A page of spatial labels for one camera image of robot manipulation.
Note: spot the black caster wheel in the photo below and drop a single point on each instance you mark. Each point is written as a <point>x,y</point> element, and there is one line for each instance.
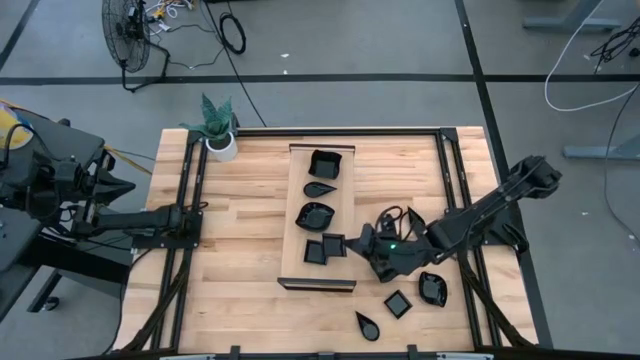
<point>51,303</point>

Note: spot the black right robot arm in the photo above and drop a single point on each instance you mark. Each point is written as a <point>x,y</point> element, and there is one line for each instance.
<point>500,200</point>

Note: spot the black floor fan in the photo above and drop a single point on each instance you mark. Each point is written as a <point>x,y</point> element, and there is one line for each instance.
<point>131,27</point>

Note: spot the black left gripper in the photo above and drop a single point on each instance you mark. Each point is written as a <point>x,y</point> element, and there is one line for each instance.
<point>90,214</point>

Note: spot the grey desk foot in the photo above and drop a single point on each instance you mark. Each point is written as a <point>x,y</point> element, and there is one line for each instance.
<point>570,23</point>
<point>600,151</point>

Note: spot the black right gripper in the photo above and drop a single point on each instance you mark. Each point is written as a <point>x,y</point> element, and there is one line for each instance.
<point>400,257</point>

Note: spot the black aluminium table frame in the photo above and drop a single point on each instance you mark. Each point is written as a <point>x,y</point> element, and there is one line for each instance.
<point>350,132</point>

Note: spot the silver aluminium bar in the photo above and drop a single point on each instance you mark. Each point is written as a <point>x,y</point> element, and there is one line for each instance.
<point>187,357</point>
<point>465,357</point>

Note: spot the white power strip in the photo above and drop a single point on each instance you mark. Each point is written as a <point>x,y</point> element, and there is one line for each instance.
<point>163,25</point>

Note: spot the green plant white pot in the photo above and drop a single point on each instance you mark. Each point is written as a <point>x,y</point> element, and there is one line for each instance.
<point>222,150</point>

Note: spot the black side table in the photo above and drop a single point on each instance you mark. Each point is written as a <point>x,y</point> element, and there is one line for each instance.
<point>70,135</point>

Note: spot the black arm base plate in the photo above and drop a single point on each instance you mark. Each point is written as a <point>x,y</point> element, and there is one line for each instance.
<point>500,239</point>
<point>150,243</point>

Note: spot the long wooden tray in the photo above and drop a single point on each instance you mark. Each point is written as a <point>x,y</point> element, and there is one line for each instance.
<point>345,195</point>

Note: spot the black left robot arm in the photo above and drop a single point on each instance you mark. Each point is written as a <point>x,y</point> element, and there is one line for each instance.
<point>140,220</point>

